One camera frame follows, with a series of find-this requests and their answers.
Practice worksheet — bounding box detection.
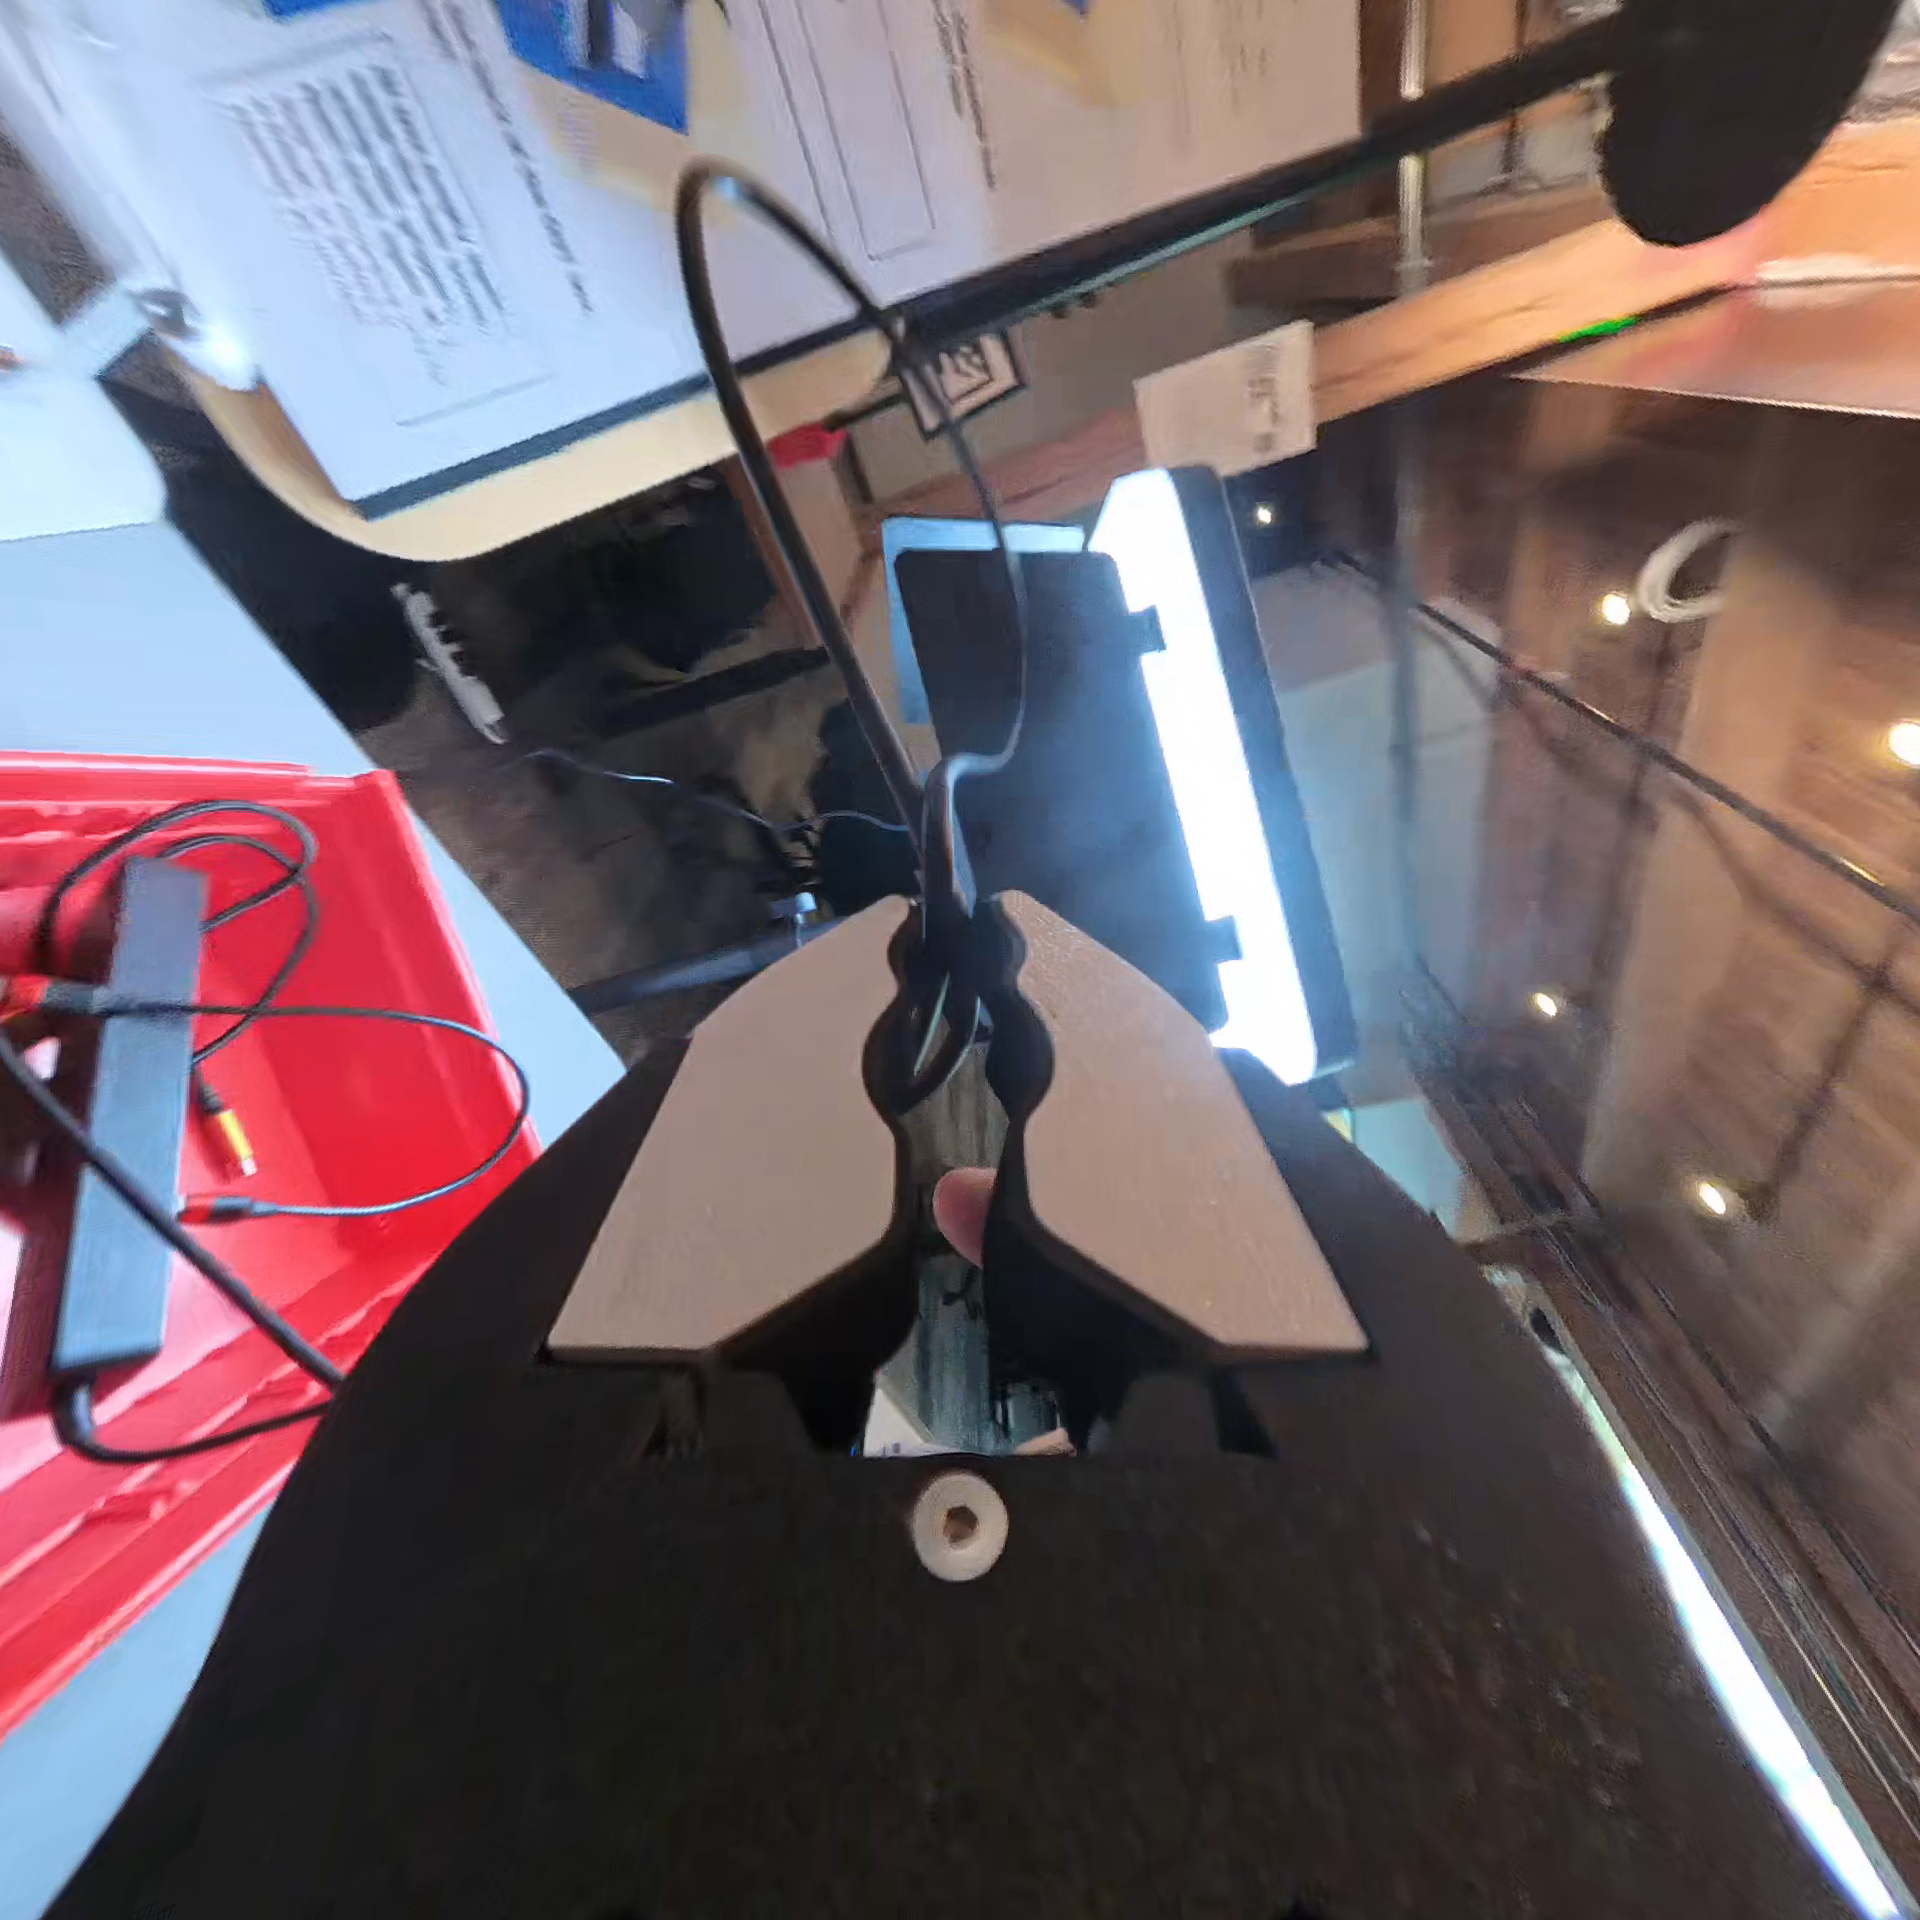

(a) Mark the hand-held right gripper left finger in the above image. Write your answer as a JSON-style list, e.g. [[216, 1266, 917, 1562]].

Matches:
[[544, 897, 924, 1365]]

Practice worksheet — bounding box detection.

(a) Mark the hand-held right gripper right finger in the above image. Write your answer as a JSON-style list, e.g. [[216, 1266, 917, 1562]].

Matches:
[[989, 892, 1369, 1419]]

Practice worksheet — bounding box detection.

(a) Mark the red black USB cable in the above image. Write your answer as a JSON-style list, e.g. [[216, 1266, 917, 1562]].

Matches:
[[674, 162, 1038, 1105]]

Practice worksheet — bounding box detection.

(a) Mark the red plastic bin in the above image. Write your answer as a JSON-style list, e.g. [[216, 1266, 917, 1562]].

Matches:
[[0, 749, 544, 1741]]

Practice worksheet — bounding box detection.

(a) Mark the grey panel on stand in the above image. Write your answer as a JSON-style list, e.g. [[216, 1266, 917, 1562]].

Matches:
[[882, 465, 1360, 1089]]

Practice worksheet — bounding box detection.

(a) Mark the instruction sheet on stand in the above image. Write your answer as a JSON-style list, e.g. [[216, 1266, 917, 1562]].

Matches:
[[0, 0, 1368, 561]]

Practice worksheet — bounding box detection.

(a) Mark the grey hub cable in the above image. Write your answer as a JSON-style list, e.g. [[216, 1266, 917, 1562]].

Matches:
[[0, 1036, 349, 1466]]

